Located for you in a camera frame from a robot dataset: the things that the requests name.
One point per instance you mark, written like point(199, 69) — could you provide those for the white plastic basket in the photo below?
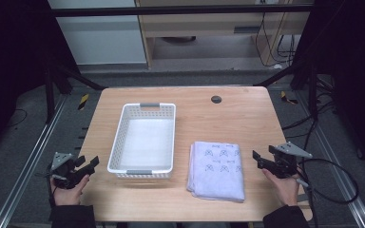
point(145, 142)

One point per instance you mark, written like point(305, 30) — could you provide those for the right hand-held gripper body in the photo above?
point(286, 163)

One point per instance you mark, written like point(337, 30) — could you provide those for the black horizontal frame bar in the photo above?
point(171, 10)

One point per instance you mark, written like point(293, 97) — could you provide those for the lilac printed towel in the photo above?
point(217, 177)

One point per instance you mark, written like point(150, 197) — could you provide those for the aluminium floor rail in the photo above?
point(28, 164)
point(339, 167)

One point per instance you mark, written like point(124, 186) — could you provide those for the person's right hand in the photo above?
point(285, 190)

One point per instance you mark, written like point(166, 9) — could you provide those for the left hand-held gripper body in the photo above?
point(64, 169)

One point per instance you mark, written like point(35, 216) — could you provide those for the black metal stand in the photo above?
point(312, 91)
point(49, 95)

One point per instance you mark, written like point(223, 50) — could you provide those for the white cabinet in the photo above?
point(101, 38)

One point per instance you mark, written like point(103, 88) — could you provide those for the yellow black tape strip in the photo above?
point(83, 101)
point(287, 98)

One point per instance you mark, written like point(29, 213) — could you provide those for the person's left hand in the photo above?
point(67, 195)

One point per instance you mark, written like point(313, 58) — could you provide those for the light wooden desk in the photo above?
point(202, 25)

